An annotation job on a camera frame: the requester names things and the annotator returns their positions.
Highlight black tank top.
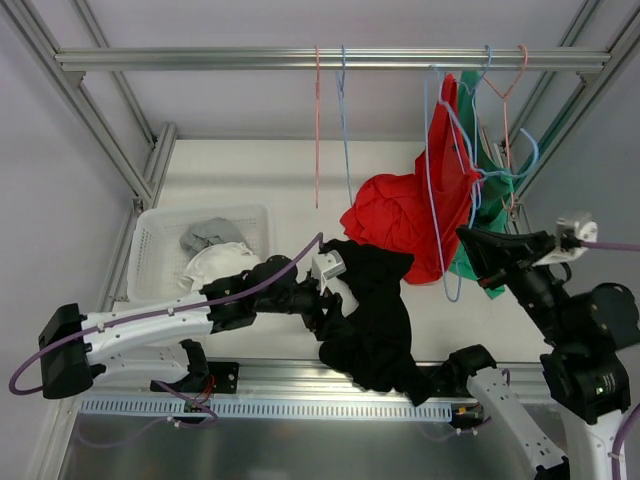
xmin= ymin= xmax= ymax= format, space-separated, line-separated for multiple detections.
xmin=319 ymin=239 xmax=431 ymax=406

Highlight blue hanger with black top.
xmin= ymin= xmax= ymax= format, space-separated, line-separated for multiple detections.
xmin=422 ymin=64 xmax=540 ymax=304

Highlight white tank top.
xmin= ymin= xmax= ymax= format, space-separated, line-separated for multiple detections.
xmin=178 ymin=242 xmax=261 ymax=291

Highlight grey tank top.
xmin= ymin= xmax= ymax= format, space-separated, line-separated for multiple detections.
xmin=179 ymin=217 xmax=249 ymax=258

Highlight light blue hanger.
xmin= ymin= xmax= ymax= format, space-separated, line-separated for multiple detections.
xmin=335 ymin=45 xmax=354 ymax=205

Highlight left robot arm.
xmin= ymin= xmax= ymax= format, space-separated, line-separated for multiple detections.
xmin=38 ymin=251 xmax=346 ymax=400

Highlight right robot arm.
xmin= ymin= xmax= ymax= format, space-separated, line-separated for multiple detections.
xmin=438 ymin=218 xmax=639 ymax=479

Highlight pink hanger with green top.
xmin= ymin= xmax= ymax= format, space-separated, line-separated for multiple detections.
xmin=479 ymin=44 xmax=530 ymax=214

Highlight green tank top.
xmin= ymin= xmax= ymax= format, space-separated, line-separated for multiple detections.
xmin=447 ymin=69 xmax=516 ymax=300

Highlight blue hanger with red top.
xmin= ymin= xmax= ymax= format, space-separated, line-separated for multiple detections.
xmin=450 ymin=45 xmax=494 ymax=227

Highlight red tank top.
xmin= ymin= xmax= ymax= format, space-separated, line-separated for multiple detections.
xmin=340 ymin=74 xmax=480 ymax=285

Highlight white plastic basket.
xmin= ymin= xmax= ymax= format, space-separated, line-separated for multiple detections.
xmin=127 ymin=204 xmax=275 ymax=303

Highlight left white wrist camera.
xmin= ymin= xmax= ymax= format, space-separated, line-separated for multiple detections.
xmin=311 ymin=250 xmax=346 ymax=294

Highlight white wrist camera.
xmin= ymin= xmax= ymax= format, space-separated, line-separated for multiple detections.
xmin=311 ymin=250 xmax=346 ymax=294
xmin=534 ymin=211 xmax=598 ymax=266

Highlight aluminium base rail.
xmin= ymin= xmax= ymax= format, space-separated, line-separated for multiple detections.
xmin=71 ymin=348 xmax=551 ymax=404

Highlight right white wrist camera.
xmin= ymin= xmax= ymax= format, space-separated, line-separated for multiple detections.
xmin=534 ymin=211 xmax=598 ymax=266

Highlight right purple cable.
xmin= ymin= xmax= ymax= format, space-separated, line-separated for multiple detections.
xmin=582 ymin=239 xmax=640 ymax=254

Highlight purple cable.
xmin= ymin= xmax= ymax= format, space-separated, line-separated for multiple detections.
xmin=582 ymin=239 xmax=640 ymax=254
xmin=8 ymin=231 xmax=326 ymax=399

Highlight white slotted cable duct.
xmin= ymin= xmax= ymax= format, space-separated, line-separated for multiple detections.
xmin=79 ymin=395 xmax=453 ymax=423

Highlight aluminium frame right posts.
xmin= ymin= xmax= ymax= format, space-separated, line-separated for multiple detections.
xmin=507 ymin=1 xmax=639 ymax=233

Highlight aluminium frame posts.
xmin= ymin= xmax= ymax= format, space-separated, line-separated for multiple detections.
xmin=507 ymin=1 xmax=639 ymax=233
xmin=0 ymin=0 xmax=179 ymax=211

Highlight aluminium hanging rail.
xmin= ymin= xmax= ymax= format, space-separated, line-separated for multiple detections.
xmin=54 ymin=46 xmax=612 ymax=72

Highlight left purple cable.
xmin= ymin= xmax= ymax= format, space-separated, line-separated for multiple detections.
xmin=8 ymin=231 xmax=326 ymax=399

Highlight aluminium frame left posts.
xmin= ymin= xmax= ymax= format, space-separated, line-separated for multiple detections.
xmin=0 ymin=0 xmax=179 ymax=211

